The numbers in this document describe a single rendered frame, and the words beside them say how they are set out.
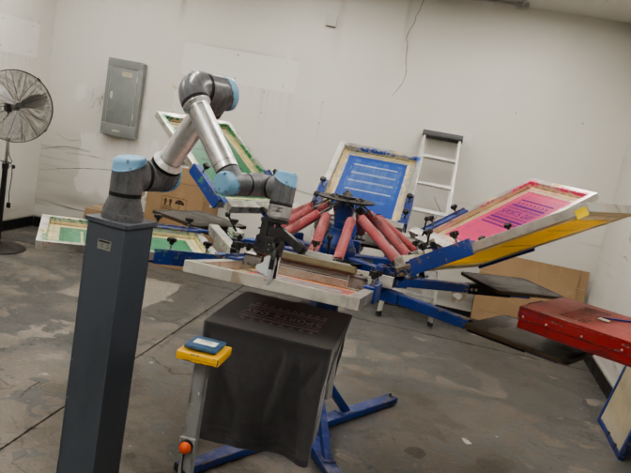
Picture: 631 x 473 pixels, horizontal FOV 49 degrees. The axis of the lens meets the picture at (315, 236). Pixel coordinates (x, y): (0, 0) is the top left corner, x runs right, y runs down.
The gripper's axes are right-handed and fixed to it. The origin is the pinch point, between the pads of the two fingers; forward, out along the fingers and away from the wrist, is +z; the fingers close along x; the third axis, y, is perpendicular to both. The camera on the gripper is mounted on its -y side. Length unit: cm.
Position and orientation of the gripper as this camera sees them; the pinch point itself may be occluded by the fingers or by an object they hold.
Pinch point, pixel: (271, 282)
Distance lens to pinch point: 222.7
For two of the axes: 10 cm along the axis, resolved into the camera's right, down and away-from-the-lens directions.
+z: -2.0, 9.8, 0.1
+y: -9.7, -2.0, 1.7
